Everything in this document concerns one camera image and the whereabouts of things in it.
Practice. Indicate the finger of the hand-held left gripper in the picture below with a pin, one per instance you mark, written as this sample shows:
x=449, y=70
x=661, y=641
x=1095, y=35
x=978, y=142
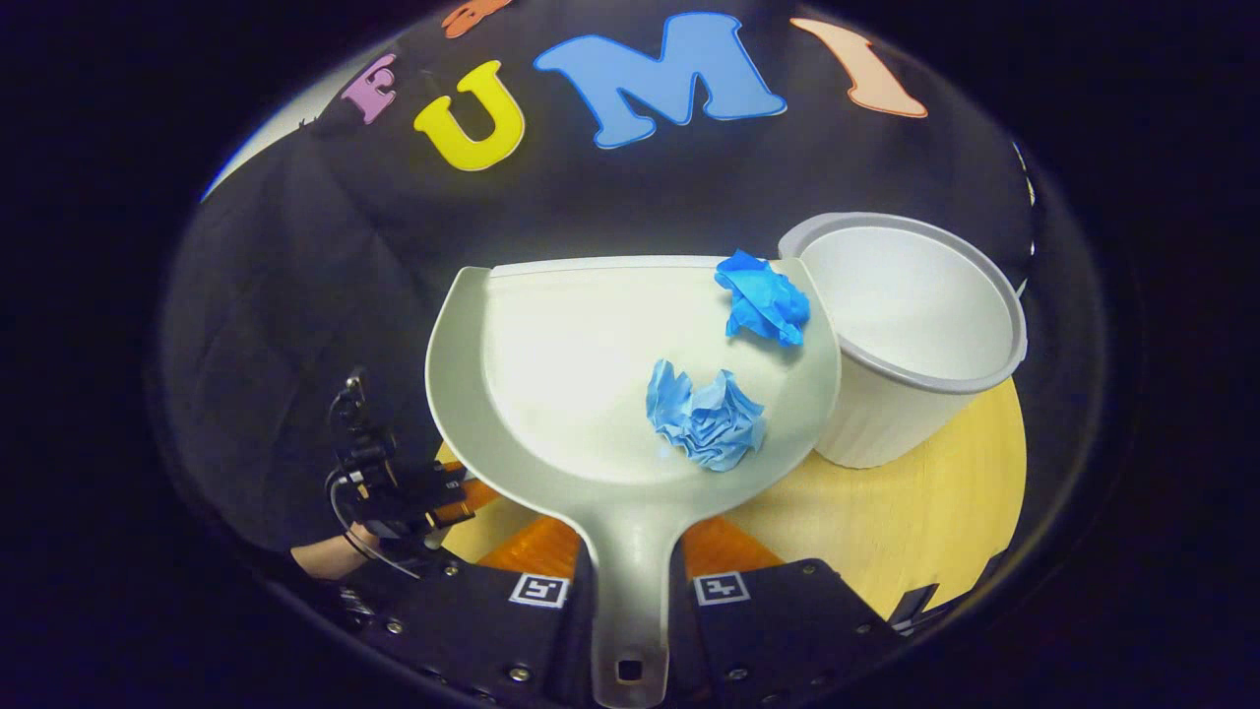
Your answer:
x=463, y=500

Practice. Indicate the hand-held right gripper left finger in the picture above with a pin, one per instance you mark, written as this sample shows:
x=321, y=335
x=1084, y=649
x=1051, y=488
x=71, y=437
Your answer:
x=581, y=630

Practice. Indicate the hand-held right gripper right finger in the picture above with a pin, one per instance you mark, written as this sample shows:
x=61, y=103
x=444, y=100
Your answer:
x=684, y=640

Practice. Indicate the grey dustpan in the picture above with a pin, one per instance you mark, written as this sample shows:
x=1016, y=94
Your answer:
x=571, y=374

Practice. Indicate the light blue paper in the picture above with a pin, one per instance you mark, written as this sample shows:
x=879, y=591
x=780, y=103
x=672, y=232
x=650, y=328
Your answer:
x=704, y=418

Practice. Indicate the dark blue paper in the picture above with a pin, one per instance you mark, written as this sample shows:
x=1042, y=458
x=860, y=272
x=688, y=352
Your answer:
x=763, y=300

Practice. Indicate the white ribbed garbage bin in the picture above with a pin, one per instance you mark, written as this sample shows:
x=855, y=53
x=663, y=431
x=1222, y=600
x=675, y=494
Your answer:
x=915, y=315

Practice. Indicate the wooden desktop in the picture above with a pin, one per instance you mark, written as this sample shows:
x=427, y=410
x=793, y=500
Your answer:
x=915, y=512

